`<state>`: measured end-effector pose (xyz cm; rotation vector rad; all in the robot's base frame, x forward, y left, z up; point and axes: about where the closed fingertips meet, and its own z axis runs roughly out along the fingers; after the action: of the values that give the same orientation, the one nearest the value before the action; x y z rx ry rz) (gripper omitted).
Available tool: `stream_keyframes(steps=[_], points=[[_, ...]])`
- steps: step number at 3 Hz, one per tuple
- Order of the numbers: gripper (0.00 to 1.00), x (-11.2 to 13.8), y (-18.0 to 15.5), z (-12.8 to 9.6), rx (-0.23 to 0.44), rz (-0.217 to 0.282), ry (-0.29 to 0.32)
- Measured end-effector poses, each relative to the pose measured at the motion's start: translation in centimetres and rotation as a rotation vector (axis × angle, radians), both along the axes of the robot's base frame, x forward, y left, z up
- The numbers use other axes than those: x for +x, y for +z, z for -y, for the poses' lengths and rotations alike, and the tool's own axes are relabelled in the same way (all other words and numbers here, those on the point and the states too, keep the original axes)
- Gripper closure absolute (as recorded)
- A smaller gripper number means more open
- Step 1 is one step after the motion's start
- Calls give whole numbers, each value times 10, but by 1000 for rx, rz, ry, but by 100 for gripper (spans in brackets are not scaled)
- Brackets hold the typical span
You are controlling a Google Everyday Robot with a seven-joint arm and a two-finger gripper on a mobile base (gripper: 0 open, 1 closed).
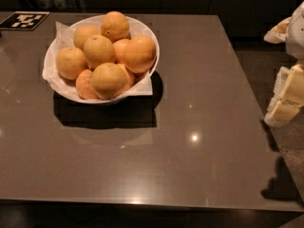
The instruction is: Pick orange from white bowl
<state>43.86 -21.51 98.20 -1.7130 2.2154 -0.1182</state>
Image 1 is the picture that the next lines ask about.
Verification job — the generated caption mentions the black white fiducial marker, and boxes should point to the black white fiducial marker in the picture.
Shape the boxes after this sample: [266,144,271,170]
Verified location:
[0,11,49,31]

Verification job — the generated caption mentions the white paper liner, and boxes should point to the white paper liner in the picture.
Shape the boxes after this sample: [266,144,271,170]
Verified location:
[42,19,159,105]

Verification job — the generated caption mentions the white bowl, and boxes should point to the white bowl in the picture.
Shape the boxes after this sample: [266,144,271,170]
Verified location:
[43,14,161,105]

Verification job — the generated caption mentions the middle hidden orange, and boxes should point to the middle hidden orange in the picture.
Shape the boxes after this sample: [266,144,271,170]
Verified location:
[113,39,130,63]

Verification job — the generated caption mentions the right large orange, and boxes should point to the right large orange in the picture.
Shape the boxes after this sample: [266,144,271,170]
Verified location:
[123,35,157,73]

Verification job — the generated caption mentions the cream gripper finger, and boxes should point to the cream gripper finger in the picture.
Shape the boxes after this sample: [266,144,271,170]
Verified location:
[264,17,291,44]
[264,64,304,127]

